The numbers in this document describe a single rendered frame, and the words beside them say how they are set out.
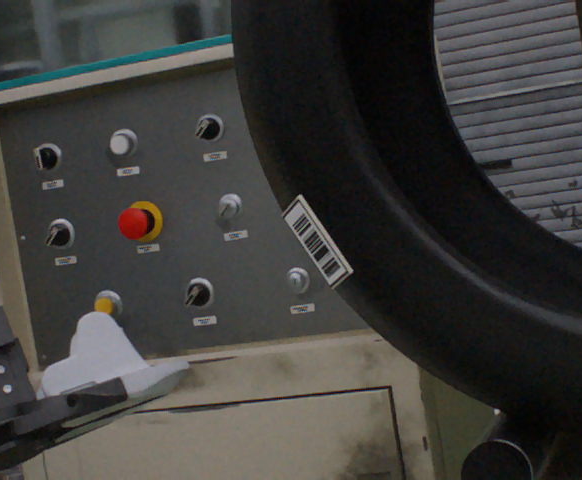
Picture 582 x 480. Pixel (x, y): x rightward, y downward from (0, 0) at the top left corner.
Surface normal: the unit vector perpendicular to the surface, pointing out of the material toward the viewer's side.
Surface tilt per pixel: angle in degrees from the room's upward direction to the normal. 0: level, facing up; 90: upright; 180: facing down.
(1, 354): 71
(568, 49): 90
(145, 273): 90
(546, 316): 99
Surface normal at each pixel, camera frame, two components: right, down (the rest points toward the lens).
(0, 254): 0.94, -0.14
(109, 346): 0.30, -0.35
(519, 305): -0.38, 0.27
